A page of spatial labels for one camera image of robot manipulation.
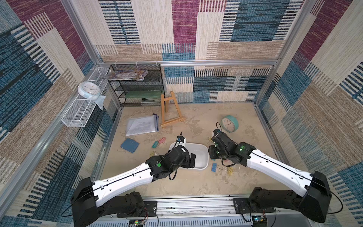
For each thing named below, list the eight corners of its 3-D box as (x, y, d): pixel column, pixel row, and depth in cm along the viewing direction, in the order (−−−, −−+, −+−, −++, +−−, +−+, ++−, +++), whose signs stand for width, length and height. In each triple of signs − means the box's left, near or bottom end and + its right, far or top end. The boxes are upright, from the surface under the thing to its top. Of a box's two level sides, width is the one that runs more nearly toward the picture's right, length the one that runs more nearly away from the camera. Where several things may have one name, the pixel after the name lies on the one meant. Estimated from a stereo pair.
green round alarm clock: (231, 135, 103) (236, 125, 94) (220, 126, 109) (223, 116, 100) (236, 130, 106) (241, 121, 97) (225, 122, 111) (228, 112, 102)
